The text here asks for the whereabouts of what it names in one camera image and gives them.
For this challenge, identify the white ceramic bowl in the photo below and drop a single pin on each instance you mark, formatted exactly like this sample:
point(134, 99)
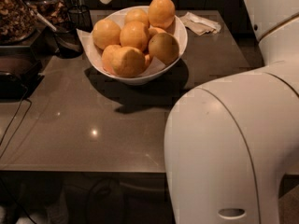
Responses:
point(178, 30)

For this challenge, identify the white scoop handle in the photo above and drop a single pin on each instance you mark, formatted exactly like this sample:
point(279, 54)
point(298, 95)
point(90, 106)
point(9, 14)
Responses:
point(43, 20)

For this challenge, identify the crumpled paper napkins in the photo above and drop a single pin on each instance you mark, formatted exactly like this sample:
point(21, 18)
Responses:
point(200, 25)

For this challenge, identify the small hidden orange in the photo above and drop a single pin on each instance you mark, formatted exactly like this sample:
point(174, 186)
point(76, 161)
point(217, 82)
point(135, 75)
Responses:
point(154, 31)

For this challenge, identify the black appliance on left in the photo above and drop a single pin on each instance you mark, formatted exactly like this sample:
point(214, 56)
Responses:
point(19, 75)

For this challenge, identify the black mesh cup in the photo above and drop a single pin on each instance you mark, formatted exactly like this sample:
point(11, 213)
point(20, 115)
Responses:
point(80, 15)

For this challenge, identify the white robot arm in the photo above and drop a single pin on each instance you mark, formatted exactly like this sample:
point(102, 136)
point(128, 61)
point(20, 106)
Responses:
point(229, 142)

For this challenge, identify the glass jar of nuts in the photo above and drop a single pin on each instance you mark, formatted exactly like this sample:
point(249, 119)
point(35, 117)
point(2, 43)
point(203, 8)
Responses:
point(16, 21)

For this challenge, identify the front bumpy orange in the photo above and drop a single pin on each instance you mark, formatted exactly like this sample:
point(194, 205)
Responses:
point(128, 62)

